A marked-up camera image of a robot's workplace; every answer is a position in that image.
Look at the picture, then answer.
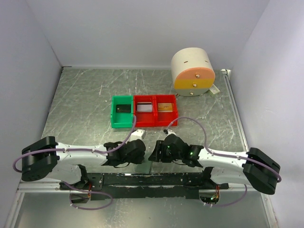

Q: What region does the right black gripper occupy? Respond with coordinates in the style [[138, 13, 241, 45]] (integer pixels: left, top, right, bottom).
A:
[[148, 140, 183, 163]]

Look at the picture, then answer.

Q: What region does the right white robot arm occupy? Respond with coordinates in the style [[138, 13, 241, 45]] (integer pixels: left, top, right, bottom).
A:
[[149, 134, 280, 195]]

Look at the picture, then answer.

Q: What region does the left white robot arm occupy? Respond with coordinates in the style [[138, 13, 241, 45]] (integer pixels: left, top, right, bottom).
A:
[[21, 136, 146, 190]]

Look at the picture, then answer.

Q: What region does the black card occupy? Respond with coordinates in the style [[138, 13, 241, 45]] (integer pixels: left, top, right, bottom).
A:
[[116, 104, 132, 113]]

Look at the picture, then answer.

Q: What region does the white magnetic stripe card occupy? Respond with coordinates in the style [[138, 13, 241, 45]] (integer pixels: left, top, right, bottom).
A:
[[136, 102, 153, 113]]

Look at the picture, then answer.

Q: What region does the gold orange card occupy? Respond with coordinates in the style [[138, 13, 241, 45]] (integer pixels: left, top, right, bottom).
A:
[[157, 103, 174, 113]]

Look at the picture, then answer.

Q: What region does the green plastic bin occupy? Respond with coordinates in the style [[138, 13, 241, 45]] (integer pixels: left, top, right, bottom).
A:
[[110, 95, 133, 129]]

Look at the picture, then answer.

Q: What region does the middle red plastic bin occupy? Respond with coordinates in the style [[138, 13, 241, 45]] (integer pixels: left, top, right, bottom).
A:
[[133, 95, 156, 127]]

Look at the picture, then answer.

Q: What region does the red plastic bin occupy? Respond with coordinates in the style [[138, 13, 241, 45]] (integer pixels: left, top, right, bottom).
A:
[[155, 94, 179, 127], [133, 95, 156, 127]]

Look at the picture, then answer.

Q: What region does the right red plastic bin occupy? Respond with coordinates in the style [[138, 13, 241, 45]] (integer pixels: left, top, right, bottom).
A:
[[155, 94, 179, 127]]

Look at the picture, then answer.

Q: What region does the small white tag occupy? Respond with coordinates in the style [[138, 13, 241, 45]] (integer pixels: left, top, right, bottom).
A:
[[209, 85, 220, 95]]

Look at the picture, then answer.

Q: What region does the beige cylindrical drawer cabinet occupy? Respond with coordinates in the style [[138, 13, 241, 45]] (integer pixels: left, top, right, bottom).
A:
[[171, 47, 215, 96]]

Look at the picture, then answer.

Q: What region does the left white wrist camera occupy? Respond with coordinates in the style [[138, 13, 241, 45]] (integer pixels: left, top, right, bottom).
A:
[[129, 129, 146, 141]]

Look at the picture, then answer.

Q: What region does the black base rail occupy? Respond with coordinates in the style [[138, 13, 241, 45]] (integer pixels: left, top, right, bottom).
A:
[[73, 172, 228, 200]]

